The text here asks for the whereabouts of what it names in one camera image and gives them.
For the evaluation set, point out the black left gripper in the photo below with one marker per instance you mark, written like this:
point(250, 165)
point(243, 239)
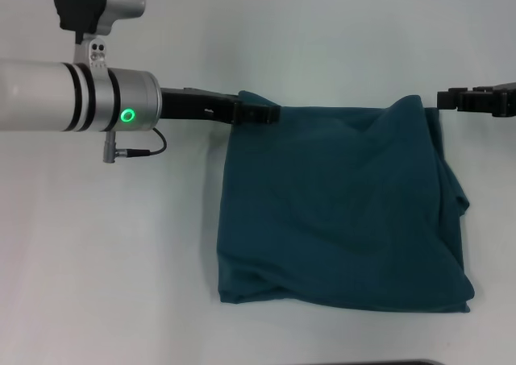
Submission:
point(197, 105)

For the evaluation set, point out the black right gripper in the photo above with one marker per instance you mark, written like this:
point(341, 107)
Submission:
point(504, 101)

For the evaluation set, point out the teal T-shirt with FREE print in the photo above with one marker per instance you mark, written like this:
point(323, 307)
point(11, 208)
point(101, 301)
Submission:
point(342, 204)

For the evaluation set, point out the dark device edge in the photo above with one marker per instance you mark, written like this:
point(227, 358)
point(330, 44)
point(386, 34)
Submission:
point(403, 363)

